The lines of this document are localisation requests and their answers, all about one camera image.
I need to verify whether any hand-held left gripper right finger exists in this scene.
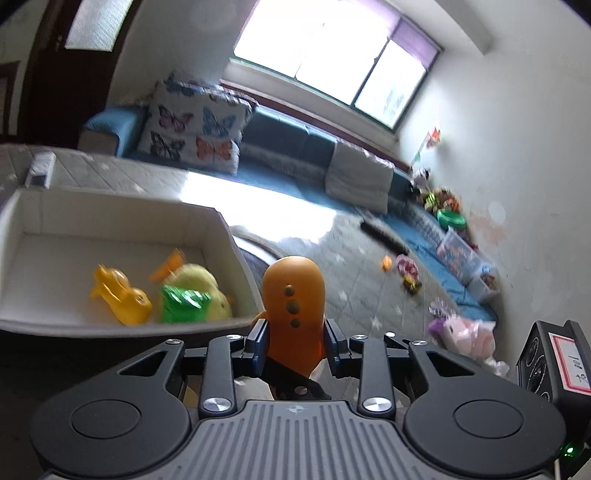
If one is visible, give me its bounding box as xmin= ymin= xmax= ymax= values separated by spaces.
xmin=323 ymin=318 xmax=481 ymax=420

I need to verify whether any yellow plastic toy animal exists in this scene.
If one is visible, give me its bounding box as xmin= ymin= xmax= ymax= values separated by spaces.
xmin=90 ymin=264 xmax=153 ymax=326

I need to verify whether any grey sofa cushion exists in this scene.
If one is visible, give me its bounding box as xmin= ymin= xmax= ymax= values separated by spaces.
xmin=324 ymin=141 xmax=394 ymax=214

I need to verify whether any black remote control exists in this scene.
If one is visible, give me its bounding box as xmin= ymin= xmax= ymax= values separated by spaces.
xmin=360 ymin=219 xmax=411 ymax=254

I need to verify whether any white fabric storage box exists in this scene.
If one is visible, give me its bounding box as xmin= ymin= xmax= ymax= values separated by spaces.
xmin=0 ymin=187 xmax=266 ymax=340

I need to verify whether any grey quilted mattress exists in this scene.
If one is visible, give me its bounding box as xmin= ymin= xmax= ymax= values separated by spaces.
xmin=0 ymin=144 xmax=195 ymax=206

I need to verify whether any window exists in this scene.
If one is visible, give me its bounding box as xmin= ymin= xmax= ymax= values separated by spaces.
xmin=233 ymin=0 xmax=441 ymax=130

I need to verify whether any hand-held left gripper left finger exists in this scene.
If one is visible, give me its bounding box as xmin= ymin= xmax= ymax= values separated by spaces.
xmin=117 ymin=319 xmax=271 ymax=414

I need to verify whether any orange plastic toy piece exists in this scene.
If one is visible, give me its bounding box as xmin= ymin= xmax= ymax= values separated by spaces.
xmin=148 ymin=248 xmax=186 ymax=282

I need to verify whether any pile of colourful toys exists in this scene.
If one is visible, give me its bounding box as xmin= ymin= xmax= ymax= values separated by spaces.
xmin=411 ymin=168 xmax=462 ymax=213

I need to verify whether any dark wooden door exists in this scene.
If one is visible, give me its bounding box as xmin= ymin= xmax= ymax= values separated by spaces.
xmin=0 ymin=0 xmax=139 ymax=144

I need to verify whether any butterfly print pillow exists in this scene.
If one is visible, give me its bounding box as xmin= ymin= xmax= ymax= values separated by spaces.
xmin=136 ymin=74 xmax=254 ymax=175

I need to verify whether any green plastic toy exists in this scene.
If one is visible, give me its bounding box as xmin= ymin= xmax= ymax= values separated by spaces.
xmin=161 ymin=285 xmax=213 ymax=324

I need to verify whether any green plastic bowl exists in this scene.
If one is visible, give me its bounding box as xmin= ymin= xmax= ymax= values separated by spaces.
xmin=436 ymin=209 xmax=467 ymax=230

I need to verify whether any orange toy figure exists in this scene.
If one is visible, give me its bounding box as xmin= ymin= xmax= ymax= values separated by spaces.
xmin=252 ymin=255 xmax=328 ymax=377

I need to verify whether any blue sofa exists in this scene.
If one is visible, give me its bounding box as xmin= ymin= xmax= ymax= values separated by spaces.
xmin=78 ymin=104 xmax=499 ymax=319

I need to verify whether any large clear plastic bin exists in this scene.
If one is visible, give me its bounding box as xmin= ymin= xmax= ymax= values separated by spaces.
xmin=436 ymin=228 xmax=481 ymax=283

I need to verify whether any pink plush toy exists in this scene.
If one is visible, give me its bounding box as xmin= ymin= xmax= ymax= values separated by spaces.
xmin=428 ymin=314 xmax=498 ymax=359

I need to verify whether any colourful wall decoration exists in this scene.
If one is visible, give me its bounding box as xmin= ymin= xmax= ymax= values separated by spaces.
xmin=417 ymin=129 xmax=442 ymax=163

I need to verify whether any yellow-green plush toy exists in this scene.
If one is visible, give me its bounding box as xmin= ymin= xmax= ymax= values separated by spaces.
xmin=159 ymin=263 xmax=234 ymax=324

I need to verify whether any grey patterned floor mat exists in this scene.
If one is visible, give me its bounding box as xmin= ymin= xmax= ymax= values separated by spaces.
xmin=231 ymin=208 xmax=462 ymax=377

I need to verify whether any small clear plastic bin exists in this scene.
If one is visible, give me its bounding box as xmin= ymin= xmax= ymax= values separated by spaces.
xmin=466 ymin=263 xmax=501 ymax=304

